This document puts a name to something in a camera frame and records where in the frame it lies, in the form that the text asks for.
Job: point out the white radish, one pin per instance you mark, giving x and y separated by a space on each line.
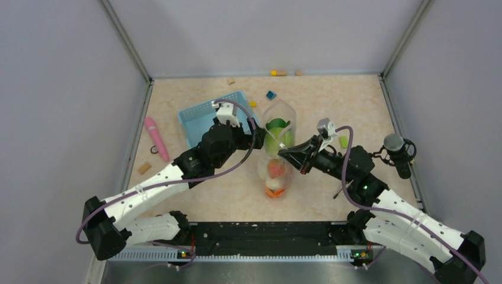
274 184

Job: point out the clear pink-dotted zip bag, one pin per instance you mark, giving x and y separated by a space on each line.
279 109

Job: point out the green block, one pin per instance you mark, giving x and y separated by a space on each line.
344 142

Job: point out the wooden block front left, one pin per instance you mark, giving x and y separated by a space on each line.
144 168

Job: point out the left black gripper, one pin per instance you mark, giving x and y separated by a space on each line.
254 141

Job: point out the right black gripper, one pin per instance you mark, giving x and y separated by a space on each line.
301 155

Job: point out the orange pumpkin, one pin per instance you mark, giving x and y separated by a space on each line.
274 193

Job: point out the pink cylindrical bottle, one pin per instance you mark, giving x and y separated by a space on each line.
151 127

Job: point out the red peach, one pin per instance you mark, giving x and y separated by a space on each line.
276 168

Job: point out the black microphone on stand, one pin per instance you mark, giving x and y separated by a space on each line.
396 155

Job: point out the blue square block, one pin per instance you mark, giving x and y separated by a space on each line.
271 95

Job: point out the green apple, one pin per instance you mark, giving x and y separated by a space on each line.
276 140

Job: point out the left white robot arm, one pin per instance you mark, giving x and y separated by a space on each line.
110 225

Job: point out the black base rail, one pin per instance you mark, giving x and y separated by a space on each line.
270 241

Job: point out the light blue plastic basket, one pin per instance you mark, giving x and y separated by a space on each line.
197 120

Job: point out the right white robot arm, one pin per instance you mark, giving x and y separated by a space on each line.
385 218

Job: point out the green leafy vegetable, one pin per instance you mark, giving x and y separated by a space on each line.
277 123

